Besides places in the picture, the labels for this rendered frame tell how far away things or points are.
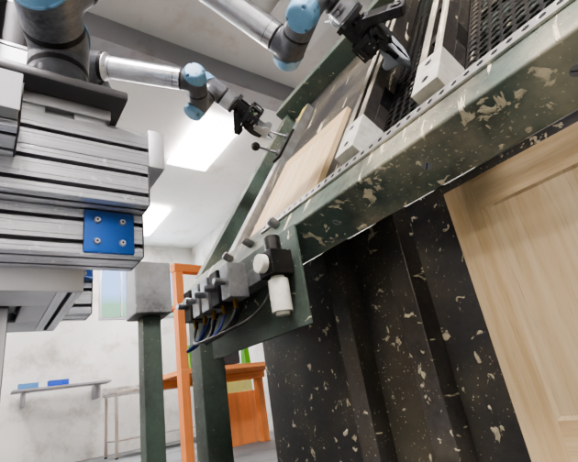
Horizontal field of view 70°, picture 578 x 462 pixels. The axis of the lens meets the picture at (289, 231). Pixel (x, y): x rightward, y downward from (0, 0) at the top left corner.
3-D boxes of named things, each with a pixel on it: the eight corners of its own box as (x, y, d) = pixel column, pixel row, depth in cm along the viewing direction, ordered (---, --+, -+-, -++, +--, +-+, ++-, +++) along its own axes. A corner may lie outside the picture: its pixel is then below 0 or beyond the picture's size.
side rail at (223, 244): (216, 294, 165) (194, 280, 162) (297, 133, 232) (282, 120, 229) (224, 290, 160) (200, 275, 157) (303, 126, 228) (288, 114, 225)
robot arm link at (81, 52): (93, 94, 95) (94, 49, 100) (84, 49, 84) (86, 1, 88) (32, 90, 91) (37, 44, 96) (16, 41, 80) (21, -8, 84)
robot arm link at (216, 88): (191, 91, 162) (202, 76, 165) (214, 108, 165) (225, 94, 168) (196, 81, 155) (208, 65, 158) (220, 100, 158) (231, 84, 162)
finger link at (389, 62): (396, 77, 116) (373, 55, 114) (413, 62, 112) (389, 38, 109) (395, 82, 115) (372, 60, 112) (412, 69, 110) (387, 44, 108)
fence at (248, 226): (234, 265, 145) (224, 259, 144) (308, 114, 203) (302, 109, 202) (240, 260, 141) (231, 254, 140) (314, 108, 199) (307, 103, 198)
